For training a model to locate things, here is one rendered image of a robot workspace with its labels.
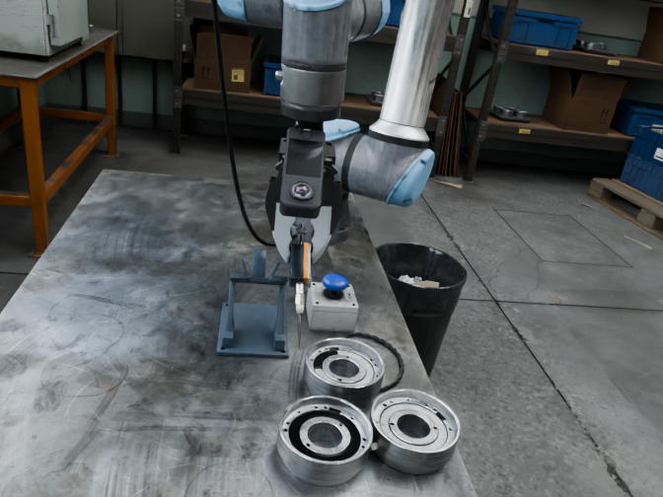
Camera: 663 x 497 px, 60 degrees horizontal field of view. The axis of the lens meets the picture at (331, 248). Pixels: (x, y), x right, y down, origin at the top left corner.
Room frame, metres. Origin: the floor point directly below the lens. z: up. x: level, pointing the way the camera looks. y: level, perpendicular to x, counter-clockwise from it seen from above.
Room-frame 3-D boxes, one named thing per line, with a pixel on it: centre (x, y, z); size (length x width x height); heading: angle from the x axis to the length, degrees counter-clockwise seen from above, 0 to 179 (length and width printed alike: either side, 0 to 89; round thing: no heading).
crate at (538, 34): (4.52, -1.19, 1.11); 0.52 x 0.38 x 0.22; 101
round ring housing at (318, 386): (0.61, -0.04, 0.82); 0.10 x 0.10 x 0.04
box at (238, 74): (4.09, 0.93, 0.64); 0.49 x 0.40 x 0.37; 106
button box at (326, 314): (0.78, -0.01, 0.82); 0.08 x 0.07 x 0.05; 11
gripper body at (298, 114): (0.70, 0.05, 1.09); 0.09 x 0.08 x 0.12; 6
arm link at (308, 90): (0.69, 0.05, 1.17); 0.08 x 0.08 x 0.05
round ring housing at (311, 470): (0.49, -0.02, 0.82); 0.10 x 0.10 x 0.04
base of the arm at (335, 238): (1.11, 0.04, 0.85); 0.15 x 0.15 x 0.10
